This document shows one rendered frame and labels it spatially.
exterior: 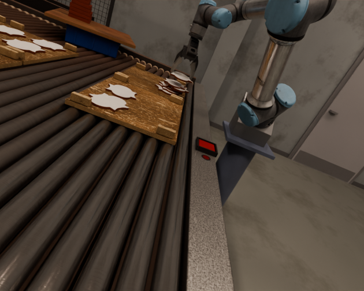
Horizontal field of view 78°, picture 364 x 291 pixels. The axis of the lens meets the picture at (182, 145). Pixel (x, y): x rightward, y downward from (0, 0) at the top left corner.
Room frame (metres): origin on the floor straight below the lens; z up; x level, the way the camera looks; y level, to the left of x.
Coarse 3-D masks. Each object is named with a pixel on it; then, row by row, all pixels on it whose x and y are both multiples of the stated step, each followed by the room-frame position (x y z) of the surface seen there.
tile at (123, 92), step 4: (108, 88) 0.80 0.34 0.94; (112, 88) 0.82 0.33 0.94; (116, 88) 0.84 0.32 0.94; (120, 88) 0.86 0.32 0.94; (124, 88) 0.88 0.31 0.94; (128, 88) 0.91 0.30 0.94; (112, 92) 0.79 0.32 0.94; (116, 92) 0.80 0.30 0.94; (120, 92) 0.82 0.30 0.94; (124, 92) 0.84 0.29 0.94; (128, 92) 0.86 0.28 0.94; (132, 92) 0.88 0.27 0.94; (116, 96) 0.78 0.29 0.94; (120, 96) 0.78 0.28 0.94; (124, 96) 0.80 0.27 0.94; (128, 96) 0.81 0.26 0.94; (132, 96) 0.83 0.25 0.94
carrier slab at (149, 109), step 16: (112, 80) 0.95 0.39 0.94; (144, 96) 0.92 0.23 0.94; (160, 96) 1.02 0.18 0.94; (96, 112) 0.60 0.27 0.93; (112, 112) 0.64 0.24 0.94; (128, 112) 0.69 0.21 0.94; (144, 112) 0.76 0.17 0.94; (160, 112) 0.82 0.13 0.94; (176, 112) 0.90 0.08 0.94; (144, 128) 0.63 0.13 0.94; (176, 128) 0.74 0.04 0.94
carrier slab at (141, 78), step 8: (128, 72) 1.20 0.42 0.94; (136, 72) 1.27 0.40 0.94; (144, 72) 1.36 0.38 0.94; (128, 80) 1.05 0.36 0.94; (136, 80) 1.11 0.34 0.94; (144, 80) 1.18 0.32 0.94; (152, 80) 1.25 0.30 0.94; (160, 80) 1.33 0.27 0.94; (144, 88) 1.04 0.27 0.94; (152, 88) 1.09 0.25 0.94; (168, 96) 1.08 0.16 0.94; (184, 96) 1.21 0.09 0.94
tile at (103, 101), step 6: (90, 96) 0.68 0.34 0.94; (96, 96) 0.69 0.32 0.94; (102, 96) 0.71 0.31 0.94; (108, 96) 0.73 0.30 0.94; (114, 96) 0.75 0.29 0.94; (96, 102) 0.64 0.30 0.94; (102, 102) 0.66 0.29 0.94; (108, 102) 0.68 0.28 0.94; (114, 102) 0.70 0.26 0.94; (120, 102) 0.72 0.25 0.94; (102, 108) 0.64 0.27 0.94; (108, 108) 0.65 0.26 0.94; (114, 108) 0.66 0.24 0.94; (120, 108) 0.68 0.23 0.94; (126, 108) 0.70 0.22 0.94
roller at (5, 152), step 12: (72, 108) 0.59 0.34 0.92; (48, 120) 0.48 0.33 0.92; (60, 120) 0.50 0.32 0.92; (72, 120) 0.55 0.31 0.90; (36, 132) 0.41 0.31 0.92; (48, 132) 0.44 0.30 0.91; (12, 144) 0.34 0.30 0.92; (24, 144) 0.36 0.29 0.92; (36, 144) 0.39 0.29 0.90; (0, 156) 0.31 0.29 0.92; (12, 156) 0.33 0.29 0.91; (0, 168) 0.29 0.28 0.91
